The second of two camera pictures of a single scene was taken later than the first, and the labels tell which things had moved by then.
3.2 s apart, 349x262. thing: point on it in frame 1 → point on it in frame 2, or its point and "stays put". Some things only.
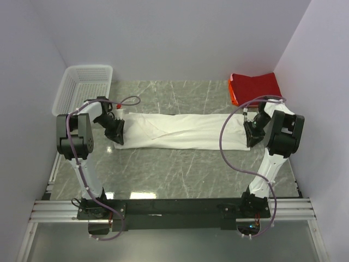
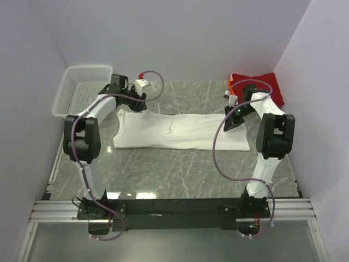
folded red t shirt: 247,88 stays put
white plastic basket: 80,84 stays put
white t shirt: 184,131 stays put
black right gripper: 252,137 → 231,122
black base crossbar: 170,214 stays put
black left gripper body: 107,121 → 134,105
